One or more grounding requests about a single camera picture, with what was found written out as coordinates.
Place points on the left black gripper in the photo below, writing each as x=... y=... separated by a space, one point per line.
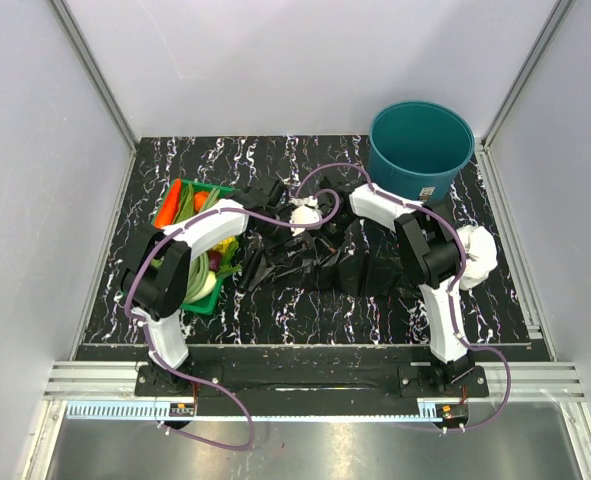
x=284 y=214

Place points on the black trash bag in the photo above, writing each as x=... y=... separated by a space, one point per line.
x=339 y=259

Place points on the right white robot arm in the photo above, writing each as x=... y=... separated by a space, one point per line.
x=433 y=259

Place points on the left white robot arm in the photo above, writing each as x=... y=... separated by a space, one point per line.
x=166 y=263

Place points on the teal trash bin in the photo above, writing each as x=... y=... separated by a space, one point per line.
x=417 y=149

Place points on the orange tomato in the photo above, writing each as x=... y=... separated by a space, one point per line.
x=199 y=200

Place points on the green vegetable basket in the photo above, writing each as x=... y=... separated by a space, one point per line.
x=200 y=300

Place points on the purple onion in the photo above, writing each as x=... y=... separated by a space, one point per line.
x=215 y=258

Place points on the white round vegetable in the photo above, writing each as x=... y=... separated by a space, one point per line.
x=207 y=287

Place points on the orange carrot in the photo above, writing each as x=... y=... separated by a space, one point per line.
x=167 y=211

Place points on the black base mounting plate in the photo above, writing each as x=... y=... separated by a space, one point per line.
x=405 y=371

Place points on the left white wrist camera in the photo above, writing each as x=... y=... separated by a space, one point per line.
x=301 y=216

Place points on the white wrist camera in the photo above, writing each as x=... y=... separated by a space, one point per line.
x=310 y=202
x=301 y=216

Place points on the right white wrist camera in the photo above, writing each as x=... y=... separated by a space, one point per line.
x=310 y=202

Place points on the aluminium frame rail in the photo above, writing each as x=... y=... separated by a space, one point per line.
x=534 y=381

